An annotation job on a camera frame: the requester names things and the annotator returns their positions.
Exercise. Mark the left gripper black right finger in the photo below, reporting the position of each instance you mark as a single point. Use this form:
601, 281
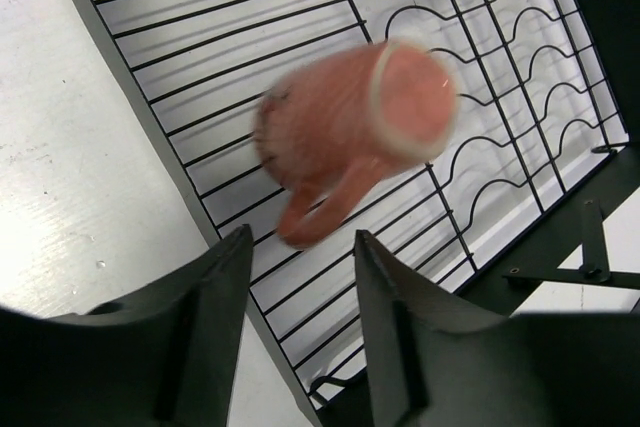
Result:
435, 359

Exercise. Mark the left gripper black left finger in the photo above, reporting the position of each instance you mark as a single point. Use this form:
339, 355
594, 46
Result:
162, 355

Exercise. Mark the pink white mug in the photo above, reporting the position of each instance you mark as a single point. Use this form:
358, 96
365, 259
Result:
331, 130

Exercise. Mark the black wire dish rack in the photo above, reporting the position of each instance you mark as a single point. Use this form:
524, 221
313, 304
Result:
537, 117

